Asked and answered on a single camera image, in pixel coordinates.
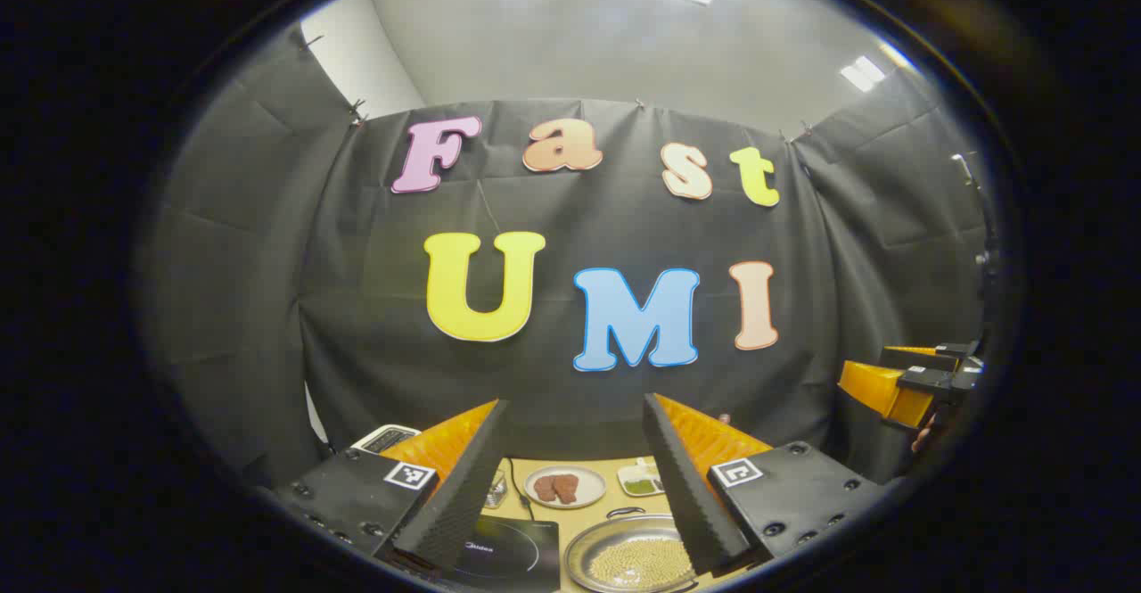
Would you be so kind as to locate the round white plate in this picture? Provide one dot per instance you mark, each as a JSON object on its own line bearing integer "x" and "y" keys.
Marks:
{"x": 593, "y": 486}

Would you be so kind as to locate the white divided bean dish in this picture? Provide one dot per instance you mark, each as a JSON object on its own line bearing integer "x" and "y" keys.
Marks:
{"x": 640, "y": 484}

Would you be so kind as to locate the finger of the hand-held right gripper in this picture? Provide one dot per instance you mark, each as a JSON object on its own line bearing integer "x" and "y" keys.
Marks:
{"x": 927, "y": 355}
{"x": 878, "y": 383}

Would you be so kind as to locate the pile of yellow soybeans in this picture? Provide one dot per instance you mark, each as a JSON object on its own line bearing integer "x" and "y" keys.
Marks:
{"x": 642, "y": 562}

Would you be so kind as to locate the brown meat piece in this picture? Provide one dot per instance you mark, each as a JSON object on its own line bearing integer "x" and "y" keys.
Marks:
{"x": 567, "y": 487}
{"x": 545, "y": 489}

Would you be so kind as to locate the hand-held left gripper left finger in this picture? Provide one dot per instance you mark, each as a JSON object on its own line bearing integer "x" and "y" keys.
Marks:
{"x": 468, "y": 486}

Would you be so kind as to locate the small ceiling light panel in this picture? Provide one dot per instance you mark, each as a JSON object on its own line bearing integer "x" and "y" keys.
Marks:
{"x": 863, "y": 73}

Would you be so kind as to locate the black induction cooktop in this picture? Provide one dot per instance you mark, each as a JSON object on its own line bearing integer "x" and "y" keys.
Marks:
{"x": 517, "y": 557}

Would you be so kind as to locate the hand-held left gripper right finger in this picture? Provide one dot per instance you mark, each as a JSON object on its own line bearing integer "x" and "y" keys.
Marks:
{"x": 686, "y": 495}

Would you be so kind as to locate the white toaster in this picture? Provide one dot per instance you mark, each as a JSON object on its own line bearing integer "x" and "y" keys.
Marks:
{"x": 385, "y": 437}

